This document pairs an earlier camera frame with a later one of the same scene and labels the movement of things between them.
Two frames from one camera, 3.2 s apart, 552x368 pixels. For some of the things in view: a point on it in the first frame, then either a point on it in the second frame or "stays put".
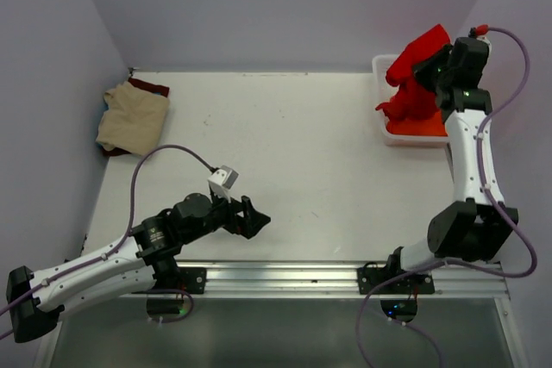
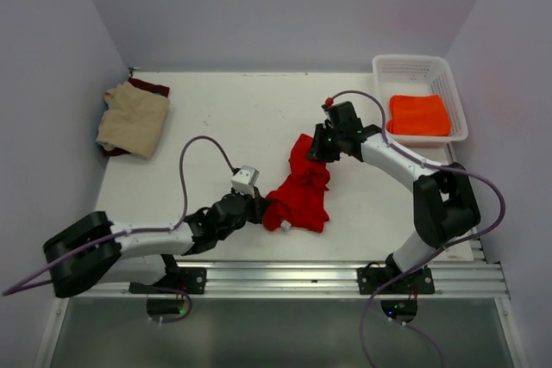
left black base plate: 191,279 stays put
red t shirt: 412,99 → 300,202
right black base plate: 370,277 stays put
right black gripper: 422,70 → 317,152
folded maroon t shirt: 161,90 stays put
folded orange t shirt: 433,126 stays put
